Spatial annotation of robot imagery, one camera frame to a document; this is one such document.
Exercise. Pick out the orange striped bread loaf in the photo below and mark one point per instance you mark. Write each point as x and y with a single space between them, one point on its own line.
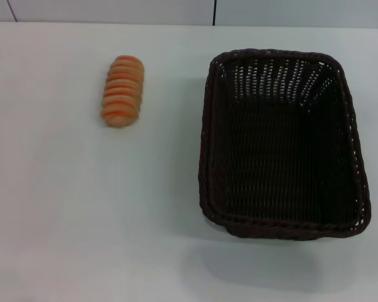
123 91

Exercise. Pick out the black woven plastic basket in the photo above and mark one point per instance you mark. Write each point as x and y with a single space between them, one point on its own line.
289 163

